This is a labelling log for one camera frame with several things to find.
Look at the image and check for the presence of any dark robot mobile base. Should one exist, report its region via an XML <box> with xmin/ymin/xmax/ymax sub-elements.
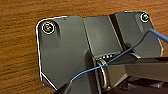
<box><xmin>34</xmin><ymin>11</ymin><xmax>165</xmax><ymax>94</ymax></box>

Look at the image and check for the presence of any grey robot torso link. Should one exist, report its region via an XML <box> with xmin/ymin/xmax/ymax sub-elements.
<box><xmin>85</xmin><ymin>49</ymin><xmax>168</xmax><ymax>91</ymax></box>

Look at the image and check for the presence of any thin blue cable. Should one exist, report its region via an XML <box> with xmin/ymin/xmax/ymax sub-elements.
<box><xmin>70</xmin><ymin>28</ymin><xmax>168</xmax><ymax>84</ymax></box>

